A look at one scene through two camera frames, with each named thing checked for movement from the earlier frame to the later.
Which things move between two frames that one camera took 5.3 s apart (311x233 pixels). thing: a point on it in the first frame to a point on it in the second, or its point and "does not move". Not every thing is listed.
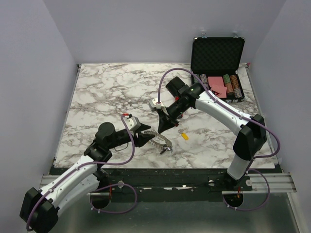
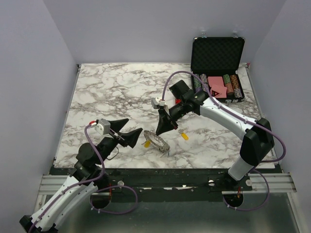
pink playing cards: [217, 84] does not move
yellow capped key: [183, 135] does not move
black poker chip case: [217, 60] does not move
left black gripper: [143, 138] to [130, 138]
